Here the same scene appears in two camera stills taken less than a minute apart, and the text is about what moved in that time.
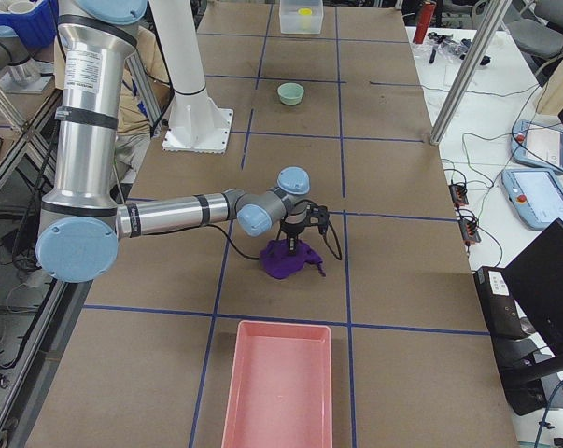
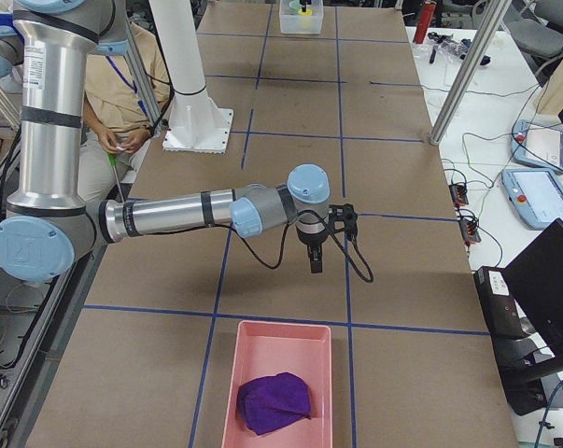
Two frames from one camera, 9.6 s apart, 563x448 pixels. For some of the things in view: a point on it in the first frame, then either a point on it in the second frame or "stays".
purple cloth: (281, 263) -> (268, 402)
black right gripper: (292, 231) -> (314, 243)
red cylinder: (426, 14) stays
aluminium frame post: (482, 44) stays
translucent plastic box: (301, 17) stays
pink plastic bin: (280, 393) stays
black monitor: (544, 282) stays
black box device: (499, 307) stays
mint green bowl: (290, 93) -> (294, 7)
